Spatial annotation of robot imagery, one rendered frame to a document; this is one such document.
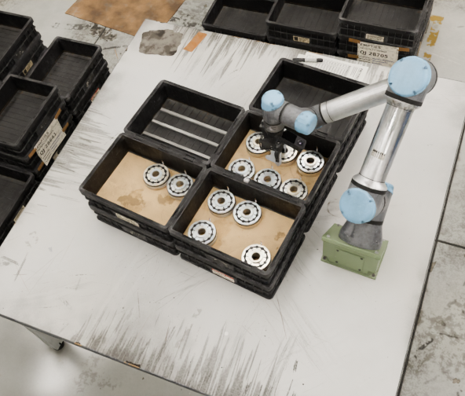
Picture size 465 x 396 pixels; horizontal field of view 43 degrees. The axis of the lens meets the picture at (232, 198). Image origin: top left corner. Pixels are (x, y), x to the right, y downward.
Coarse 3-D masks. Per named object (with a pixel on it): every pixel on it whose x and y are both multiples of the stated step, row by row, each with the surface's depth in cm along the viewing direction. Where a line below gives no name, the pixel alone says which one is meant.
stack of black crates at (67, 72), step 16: (48, 48) 326; (64, 48) 336; (80, 48) 330; (96, 48) 324; (48, 64) 329; (64, 64) 333; (80, 64) 332; (96, 64) 324; (48, 80) 328; (64, 80) 327; (80, 80) 312; (96, 80) 326; (64, 96) 320; (80, 96) 318; (80, 112) 321
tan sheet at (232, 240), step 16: (208, 208) 220; (224, 224) 216; (272, 224) 214; (288, 224) 213; (224, 240) 212; (240, 240) 212; (256, 240) 211; (272, 240) 210; (240, 256) 208; (272, 256) 207
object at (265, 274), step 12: (240, 180) 213; (192, 192) 213; (264, 192) 210; (300, 204) 205; (180, 216) 208; (300, 216) 203; (168, 228) 206; (192, 240) 202; (288, 240) 199; (216, 252) 199; (276, 252) 197; (240, 264) 196; (276, 264) 197; (264, 276) 194
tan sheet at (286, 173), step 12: (252, 132) 237; (240, 144) 234; (240, 156) 231; (252, 156) 230; (264, 156) 230; (228, 168) 229; (264, 168) 227; (276, 168) 226; (288, 168) 226; (312, 180) 222
